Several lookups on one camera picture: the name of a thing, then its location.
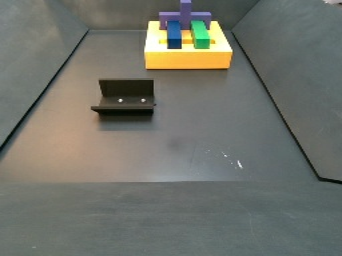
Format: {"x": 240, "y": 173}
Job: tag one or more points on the yellow wooden base board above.
{"x": 186, "y": 58}

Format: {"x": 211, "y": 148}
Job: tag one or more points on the blue block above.
{"x": 174, "y": 35}

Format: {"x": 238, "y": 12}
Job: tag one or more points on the green block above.
{"x": 200, "y": 36}

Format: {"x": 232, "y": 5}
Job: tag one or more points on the purple cross block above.
{"x": 184, "y": 16}

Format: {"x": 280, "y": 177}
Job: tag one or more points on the black angle bracket holder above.
{"x": 125, "y": 96}

